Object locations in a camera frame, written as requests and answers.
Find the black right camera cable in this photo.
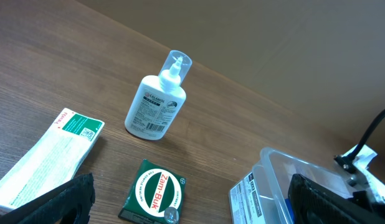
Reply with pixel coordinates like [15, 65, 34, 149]
[348, 104, 385, 161]

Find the clear plastic container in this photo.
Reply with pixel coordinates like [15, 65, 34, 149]
[229, 147, 354, 224]

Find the white green long box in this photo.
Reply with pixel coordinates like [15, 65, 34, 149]
[0, 108, 105, 216]

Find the blue Vicks VapoDrops box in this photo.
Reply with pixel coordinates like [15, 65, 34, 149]
[288, 207, 295, 224]

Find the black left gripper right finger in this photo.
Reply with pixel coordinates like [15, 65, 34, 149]
[288, 174, 385, 224]

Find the white Calamol lotion bottle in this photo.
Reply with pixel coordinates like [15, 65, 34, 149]
[125, 50, 193, 140]

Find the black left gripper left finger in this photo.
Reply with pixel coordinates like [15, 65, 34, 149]
[0, 173, 95, 224]

